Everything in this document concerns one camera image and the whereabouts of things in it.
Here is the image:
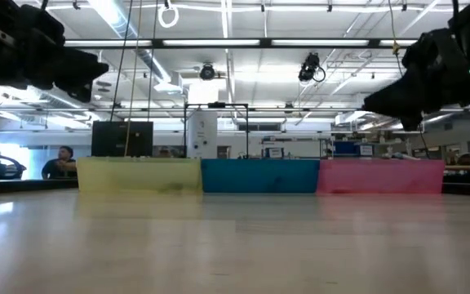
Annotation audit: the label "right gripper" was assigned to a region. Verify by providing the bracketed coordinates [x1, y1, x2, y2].
[364, 28, 470, 132]

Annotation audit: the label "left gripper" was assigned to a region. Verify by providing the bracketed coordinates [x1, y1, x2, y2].
[0, 3, 110, 103]

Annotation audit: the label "black panel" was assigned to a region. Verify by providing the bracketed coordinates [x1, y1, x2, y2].
[91, 120, 154, 158]

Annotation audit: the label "blue crate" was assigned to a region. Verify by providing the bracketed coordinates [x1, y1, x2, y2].
[332, 140, 361, 157]

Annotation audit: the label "red plastic bin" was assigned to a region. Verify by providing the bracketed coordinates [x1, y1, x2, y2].
[316, 158, 446, 195]

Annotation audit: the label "person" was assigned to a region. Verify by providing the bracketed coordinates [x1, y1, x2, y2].
[41, 145, 78, 180]

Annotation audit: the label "black curved stand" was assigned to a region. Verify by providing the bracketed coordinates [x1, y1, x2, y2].
[0, 146, 28, 180]

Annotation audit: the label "yellow plastic bin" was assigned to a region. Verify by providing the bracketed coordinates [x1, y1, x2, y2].
[75, 157, 203, 195]

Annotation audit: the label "metal shelving rack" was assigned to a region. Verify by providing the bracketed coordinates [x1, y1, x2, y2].
[259, 136, 330, 160]

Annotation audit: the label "white column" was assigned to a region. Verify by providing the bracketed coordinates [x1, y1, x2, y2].
[186, 109, 219, 159]

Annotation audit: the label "blue plastic bin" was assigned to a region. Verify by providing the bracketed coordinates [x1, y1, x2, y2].
[200, 158, 321, 194]

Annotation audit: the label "yellow and black hanging cord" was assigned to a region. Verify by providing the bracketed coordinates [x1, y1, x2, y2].
[386, 0, 432, 159]

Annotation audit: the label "black overhead camera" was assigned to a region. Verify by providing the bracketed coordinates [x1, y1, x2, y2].
[298, 51, 326, 85]
[199, 63, 216, 81]

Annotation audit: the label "white hanging ring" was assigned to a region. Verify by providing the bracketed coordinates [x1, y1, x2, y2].
[157, 2, 180, 29]

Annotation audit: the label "black background rig frame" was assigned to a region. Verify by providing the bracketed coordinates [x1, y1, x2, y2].
[183, 101, 251, 159]

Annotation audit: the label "black overhead frame beam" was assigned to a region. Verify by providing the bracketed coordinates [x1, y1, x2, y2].
[64, 38, 420, 50]

